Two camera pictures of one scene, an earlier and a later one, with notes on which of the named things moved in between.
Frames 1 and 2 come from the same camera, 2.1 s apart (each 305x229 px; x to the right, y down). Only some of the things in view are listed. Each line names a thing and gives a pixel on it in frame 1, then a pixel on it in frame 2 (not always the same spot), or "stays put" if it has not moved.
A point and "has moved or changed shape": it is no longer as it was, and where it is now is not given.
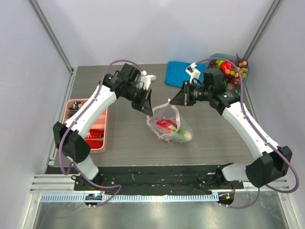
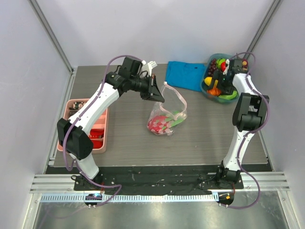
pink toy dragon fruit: [166, 126] has moved or changed shape
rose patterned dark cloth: [76, 106] stays put
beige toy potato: [188, 136] to [181, 115]
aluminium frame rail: [51, 182] stays put
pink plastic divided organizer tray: [97, 140] stays put
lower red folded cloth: [95, 144] stays put
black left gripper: [147, 107] to [152, 85]
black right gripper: [186, 93] to [225, 88]
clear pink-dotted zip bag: [167, 125] has moved or changed shape
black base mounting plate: [156, 180] stays put
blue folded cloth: [176, 75] stays put
